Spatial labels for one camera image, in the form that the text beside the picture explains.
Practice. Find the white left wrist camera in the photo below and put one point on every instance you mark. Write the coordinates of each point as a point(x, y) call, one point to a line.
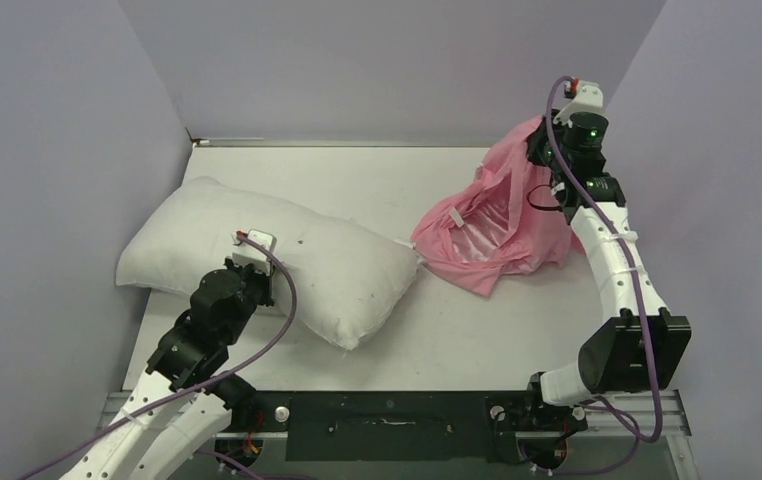
point(252, 247)

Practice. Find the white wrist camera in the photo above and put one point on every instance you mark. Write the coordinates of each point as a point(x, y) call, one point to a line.
point(252, 247)
point(583, 97)

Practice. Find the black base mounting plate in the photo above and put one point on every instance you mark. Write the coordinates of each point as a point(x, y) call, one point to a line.
point(497, 426)

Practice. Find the white fabric care label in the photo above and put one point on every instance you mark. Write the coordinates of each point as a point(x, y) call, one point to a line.
point(456, 217)

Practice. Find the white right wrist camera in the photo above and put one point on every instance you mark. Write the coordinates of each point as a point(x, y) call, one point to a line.
point(583, 97)

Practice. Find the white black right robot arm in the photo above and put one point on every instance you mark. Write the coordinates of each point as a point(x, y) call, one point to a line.
point(640, 342)

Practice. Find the pink pillowcase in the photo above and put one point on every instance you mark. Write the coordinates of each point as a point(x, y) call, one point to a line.
point(511, 224)

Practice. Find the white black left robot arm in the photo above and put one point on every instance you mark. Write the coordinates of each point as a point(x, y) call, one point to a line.
point(176, 405)

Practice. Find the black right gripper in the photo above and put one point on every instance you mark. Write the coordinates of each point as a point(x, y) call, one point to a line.
point(534, 143)

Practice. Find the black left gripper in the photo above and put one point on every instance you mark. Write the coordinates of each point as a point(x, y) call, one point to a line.
point(261, 277)

